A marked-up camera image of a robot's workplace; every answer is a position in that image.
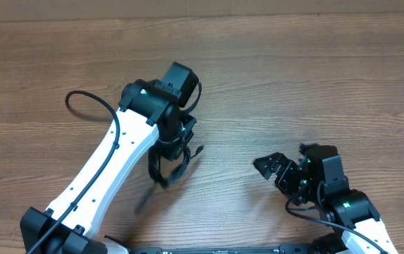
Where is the black usb cable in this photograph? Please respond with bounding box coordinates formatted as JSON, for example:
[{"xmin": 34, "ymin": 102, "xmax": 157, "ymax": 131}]
[{"xmin": 134, "ymin": 143, "xmax": 205, "ymax": 214}]

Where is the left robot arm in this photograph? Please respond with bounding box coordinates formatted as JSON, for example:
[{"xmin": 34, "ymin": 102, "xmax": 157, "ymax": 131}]
[{"xmin": 20, "ymin": 62, "xmax": 202, "ymax": 254}]

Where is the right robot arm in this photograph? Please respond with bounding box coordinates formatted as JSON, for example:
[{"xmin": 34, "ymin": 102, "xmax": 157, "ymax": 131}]
[{"xmin": 253, "ymin": 143, "xmax": 397, "ymax": 253}]

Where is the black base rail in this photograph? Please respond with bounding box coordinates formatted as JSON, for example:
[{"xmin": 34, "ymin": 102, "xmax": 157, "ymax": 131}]
[{"xmin": 130, "ymin": 243, "xmax": 315, "ymax": 254}]

